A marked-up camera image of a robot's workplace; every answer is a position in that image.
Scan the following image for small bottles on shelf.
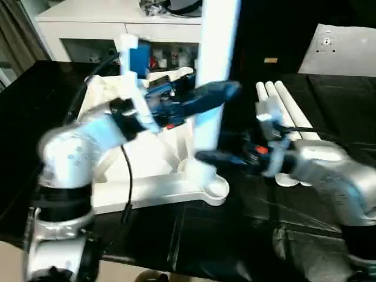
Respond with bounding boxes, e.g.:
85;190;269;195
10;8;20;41
147;49;198;72

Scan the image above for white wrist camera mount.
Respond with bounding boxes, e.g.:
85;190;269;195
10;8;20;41
255;97;301;178
113;35;157;133

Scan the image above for white plastic table leg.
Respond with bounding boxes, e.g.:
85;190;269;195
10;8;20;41
189;0;242;178
255;82;297;187
265;81;312;187
274;80;321;143

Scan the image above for white cabinet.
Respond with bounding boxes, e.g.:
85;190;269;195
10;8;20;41
34;0;204;72

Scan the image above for white plastic table top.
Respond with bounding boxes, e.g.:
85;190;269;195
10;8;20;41
76;68;230;216

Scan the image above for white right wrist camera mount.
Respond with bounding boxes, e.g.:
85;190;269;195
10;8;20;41
255;97;301;178

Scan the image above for black cabinet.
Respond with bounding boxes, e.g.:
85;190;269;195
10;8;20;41
235;0;376;77

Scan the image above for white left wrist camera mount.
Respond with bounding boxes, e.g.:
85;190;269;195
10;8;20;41
113;35;157;133

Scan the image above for black work mat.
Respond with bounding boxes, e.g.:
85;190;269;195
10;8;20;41
0;59;376;280

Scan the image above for white plastic bag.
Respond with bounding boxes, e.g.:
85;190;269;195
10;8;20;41
298;23;376;78

